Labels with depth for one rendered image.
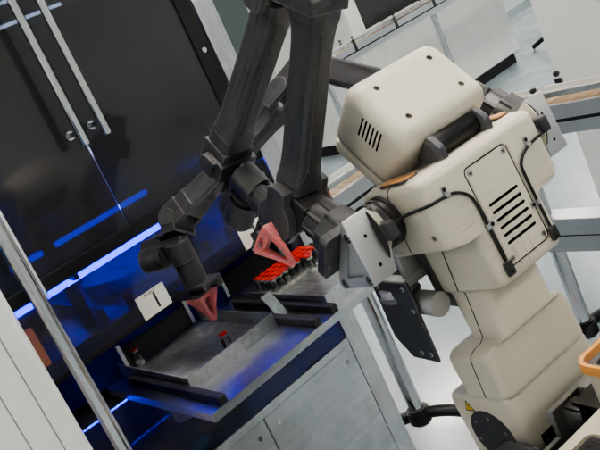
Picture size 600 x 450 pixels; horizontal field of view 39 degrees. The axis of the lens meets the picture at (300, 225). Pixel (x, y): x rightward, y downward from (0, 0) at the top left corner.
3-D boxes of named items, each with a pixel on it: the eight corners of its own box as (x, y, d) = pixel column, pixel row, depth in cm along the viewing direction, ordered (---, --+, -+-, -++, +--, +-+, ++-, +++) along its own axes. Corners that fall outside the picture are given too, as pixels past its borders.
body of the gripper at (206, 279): (192, 284, 195) (178, 256, 193) (223, 279, 189) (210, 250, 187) (175, 299, 191) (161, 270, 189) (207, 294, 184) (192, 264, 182)
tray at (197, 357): (122, 376, 208) (116, 364, 207) (201, 319, 223) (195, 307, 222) (194, 392, 181) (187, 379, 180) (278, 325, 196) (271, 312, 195)
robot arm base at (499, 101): (506, 121, 147) (548, 93, 152) (470, 100, 151) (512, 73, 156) (497, 158, 153) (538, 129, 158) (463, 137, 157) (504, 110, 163)
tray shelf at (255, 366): (110, 395, 206) (106, 388, 205) (304, 252, 245) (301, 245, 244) (216, 423, 168) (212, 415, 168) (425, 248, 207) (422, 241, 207)
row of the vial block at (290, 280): (273, 295, 215) (266, 279, 214) (320, 260, 225) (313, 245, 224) (279, 295, 213) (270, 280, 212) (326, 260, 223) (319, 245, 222)
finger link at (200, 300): (208, 313, 198) (191, 279, 195) (230, 311, 193) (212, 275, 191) (191, 329, 192) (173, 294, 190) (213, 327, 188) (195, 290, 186)
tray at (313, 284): (246, 304, 219) (241, 292, 218) (314, 254, 233) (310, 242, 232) (330, 309, 192) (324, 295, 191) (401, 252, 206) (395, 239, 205)
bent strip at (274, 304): (270, 318, 202) (260, 297, 200) (279, 312, 204) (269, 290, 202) (306, 321, 191) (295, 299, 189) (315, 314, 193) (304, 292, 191)
